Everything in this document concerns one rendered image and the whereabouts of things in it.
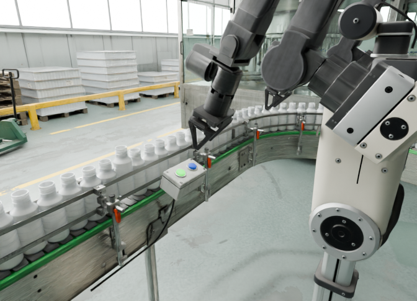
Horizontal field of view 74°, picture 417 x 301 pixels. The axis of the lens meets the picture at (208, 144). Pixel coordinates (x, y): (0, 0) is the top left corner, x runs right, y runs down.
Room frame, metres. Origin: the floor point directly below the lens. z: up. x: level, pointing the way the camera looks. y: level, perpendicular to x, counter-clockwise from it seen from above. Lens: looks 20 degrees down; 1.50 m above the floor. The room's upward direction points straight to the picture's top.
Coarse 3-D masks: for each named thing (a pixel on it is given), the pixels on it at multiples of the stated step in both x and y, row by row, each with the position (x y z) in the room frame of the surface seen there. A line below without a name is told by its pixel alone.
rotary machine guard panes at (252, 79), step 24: (192, 0) 4.41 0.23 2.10; (216, 0) 4.17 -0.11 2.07; (240, 0) 3.96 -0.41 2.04; (288, 0) 3.59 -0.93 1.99; (360, 0) 3.15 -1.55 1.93; (192, 24) 4.41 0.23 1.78; (216, 24) 4.17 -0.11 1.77; (288, 24) 3.57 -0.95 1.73; (336, 24) 3.26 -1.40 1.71; (264, 48) 3.74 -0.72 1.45; (360, 48) 3.10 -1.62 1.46
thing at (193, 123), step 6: (192, 120) 0.59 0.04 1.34; (198, 120) 0.60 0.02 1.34; (192, 126) 0.60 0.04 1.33; (198, 126) 0.59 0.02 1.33; (204, 126) 0.58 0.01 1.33; (192, 132) 0.61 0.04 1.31; (204, 132) 0.58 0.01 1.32; (210, 132) 0.58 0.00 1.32; (216, 132) 0.59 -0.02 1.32; (192, 138) 0.62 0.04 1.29; (204, 138) 0.59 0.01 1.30; (198, 144) 0.62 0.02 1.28; (204, 144) 0.60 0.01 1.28
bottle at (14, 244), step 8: (0, 200) 0.55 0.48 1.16; (0, 208) 0.53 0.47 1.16; (0, 216) 0.53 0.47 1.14; (8, 216) 0.54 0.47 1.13; (0, 224) 0.52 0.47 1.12; (8, 224) 0.53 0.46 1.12; (16, 232) 0.54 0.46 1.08; (0, 240) 0.51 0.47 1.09; (8, 240) 0.52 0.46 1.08; (16, 240) 0.54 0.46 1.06; (0, 248) 0.51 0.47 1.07; (8, 248) 0.51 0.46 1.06; (16, 248) 0.53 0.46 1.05; (0, 256) 0.51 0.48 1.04; (16, 256) 0.52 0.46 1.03; (0, 264) 0.50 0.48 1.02; (8, 264) 0.51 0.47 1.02; (16, 264) 0.52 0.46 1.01
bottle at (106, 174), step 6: (102, 162) 0.79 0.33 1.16; (108, 162) 0.77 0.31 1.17; (102, 168) 0.76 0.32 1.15; (108, 168) 0.77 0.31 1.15; (102, 174) 0.76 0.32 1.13; (108, 174) 0.76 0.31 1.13; (114, 174) 0.77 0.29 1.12; (102, 180) 0.75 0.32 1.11; (108, 180) 0.75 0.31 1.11; (108, 186) 0.75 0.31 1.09; (114, 186) 0.77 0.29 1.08; (108, 192) 0.75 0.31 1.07; (114, 192) 0.76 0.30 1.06; (108, 198) 0.75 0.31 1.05
